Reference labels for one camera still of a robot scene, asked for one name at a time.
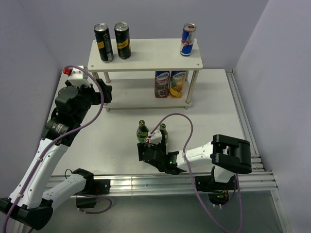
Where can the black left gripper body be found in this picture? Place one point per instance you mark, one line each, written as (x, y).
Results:
(89, 97)

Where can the tall green glass bottle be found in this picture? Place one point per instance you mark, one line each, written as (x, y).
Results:
(142, 131)

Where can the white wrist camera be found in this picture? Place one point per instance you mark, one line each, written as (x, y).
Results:
(156, 137)
(76, 77)

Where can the white two-tier shelf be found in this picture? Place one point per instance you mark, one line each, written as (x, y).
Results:
(133, 79)

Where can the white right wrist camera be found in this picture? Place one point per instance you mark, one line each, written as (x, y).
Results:
(156, 137)

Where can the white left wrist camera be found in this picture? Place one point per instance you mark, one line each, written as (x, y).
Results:
(76, 77)

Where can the dark olive beverage can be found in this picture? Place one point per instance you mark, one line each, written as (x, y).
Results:
(122, 36)

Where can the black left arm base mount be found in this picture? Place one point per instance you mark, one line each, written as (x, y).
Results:
(99, 187)

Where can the blue silver energy drink can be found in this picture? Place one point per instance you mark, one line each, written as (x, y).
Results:
(187, 39)

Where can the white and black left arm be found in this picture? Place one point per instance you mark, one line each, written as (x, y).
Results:
(30, 203)

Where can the yellow pineapple juice carton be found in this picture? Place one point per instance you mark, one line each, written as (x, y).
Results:
(177, 82)

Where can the aluminium right side rail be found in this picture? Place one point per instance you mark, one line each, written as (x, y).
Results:
(257, 164)

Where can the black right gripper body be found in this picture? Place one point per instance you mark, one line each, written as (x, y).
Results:
(162, 147)

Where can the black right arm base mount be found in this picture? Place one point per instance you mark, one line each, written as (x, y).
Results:
(219, 194)

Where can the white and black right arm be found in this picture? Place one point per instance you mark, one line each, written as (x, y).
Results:
(228, 155)

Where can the aluminium front rail frame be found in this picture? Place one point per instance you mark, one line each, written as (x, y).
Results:
(167, 204)

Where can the short green glass bottle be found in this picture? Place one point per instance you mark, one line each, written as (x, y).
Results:
(164, 132)

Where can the black and gold can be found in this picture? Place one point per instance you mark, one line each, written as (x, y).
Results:
(103, 41)

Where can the purple grape juice carton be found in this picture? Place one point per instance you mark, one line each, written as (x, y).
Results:
(162, 81)

